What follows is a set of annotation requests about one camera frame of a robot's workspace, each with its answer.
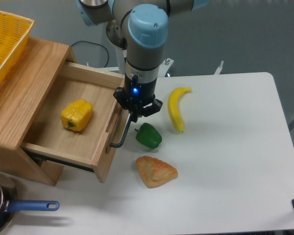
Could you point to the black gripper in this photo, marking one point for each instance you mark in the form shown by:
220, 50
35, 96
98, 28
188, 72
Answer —
138, 98

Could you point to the wooden top drawer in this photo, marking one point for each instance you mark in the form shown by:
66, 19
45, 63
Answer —
90, 148

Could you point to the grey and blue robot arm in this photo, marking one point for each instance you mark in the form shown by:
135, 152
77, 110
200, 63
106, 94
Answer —
143, 27

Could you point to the wooden drawer cabinet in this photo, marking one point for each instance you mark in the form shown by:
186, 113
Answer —
21, 97

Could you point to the green bell pepper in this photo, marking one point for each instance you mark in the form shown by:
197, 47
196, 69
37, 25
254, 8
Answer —
148, 136

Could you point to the yellow banana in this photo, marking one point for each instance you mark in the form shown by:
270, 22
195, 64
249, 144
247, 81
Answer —
173, 107

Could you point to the yellow bell pepper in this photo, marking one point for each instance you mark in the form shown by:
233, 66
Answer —
76, 115

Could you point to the triangular pastry bread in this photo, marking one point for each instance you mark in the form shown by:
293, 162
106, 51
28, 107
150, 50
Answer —
155, 172

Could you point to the yellow plastic basket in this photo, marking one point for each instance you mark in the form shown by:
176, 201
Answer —
14, 34

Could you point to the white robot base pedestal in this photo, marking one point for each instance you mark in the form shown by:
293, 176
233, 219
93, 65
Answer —
115, 37

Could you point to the black pan with blue handle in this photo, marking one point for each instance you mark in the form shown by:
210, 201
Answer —
10, 203

